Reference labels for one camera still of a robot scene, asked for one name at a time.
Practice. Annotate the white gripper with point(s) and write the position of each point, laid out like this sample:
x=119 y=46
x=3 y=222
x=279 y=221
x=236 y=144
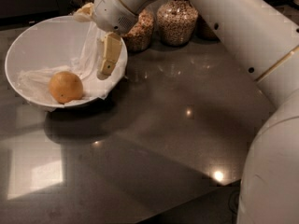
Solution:
x=112 y=12

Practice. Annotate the orange fruit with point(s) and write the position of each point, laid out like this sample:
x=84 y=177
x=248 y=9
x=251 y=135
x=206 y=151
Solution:
x=65 y=87

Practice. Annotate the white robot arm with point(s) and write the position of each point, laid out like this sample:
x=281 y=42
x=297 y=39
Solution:
x=182 y=115

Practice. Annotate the white bowl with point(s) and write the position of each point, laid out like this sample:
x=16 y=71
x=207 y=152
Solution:
x=46 y=44

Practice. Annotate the white cloth napkin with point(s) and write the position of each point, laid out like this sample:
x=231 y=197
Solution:
x=87 y=62

